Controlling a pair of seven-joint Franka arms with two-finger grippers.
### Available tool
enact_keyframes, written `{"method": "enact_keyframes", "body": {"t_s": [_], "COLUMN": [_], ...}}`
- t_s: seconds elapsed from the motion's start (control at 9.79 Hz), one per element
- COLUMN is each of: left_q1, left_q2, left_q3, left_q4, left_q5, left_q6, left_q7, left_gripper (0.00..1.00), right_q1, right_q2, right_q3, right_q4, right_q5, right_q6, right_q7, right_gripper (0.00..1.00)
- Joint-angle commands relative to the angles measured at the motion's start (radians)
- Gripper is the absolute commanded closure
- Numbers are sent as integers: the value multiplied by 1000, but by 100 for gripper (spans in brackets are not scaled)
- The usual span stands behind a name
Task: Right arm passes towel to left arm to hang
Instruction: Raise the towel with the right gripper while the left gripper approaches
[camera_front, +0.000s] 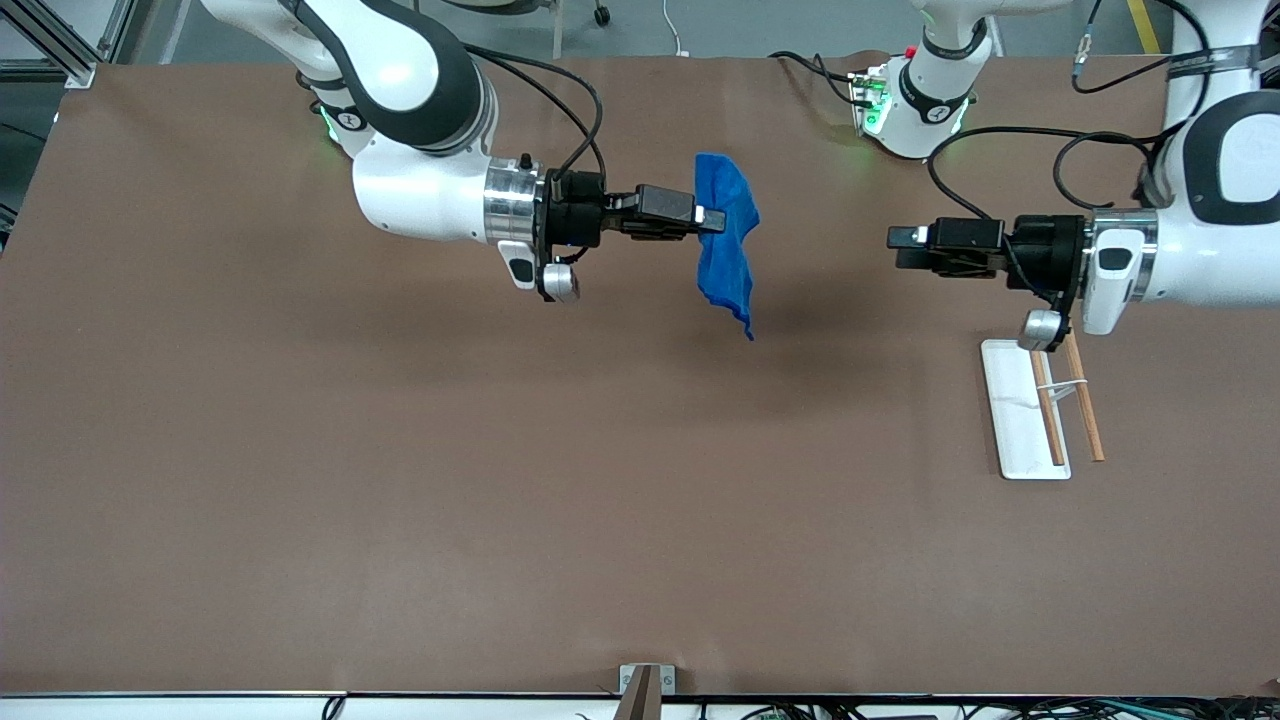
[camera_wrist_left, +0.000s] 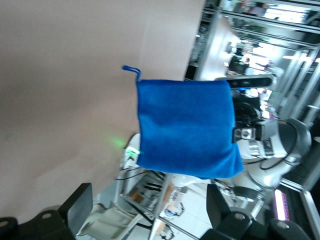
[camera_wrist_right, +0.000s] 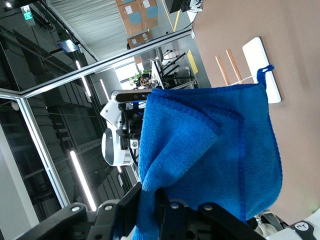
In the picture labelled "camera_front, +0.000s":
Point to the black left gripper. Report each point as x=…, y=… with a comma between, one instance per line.
x=1048, y=246

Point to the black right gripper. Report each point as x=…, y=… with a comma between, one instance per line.
x=577, y=215

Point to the blue microfibre towel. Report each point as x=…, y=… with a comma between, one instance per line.
x=725, y=220

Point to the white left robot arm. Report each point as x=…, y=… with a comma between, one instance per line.
x=1200, y=250

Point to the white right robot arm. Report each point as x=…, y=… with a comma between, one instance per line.
x=420, y=190

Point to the white towel rack wooden bars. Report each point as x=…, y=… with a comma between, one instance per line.
x=1020, y=420

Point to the metal table edge bracket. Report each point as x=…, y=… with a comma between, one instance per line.
x=645, y=690

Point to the aluminium frame profile with bracket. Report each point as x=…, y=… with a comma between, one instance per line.
x=50, y=45

